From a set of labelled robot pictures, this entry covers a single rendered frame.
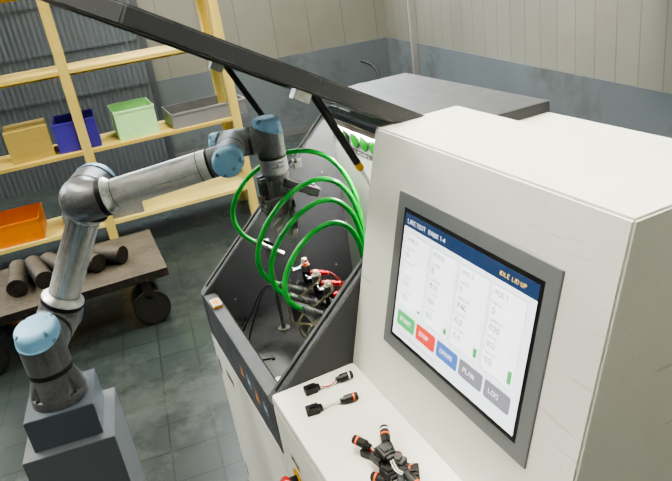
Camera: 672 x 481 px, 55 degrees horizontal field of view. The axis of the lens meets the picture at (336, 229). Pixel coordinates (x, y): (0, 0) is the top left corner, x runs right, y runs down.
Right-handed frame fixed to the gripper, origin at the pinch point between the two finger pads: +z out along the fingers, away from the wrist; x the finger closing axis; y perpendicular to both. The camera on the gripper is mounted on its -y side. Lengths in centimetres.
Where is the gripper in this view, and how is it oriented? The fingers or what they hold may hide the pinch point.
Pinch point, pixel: (294, 236)
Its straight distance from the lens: 182.4
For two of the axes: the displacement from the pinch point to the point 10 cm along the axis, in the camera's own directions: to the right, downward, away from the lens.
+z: 1.4, 9.1, 4.0
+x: 4.3, 3.1, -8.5
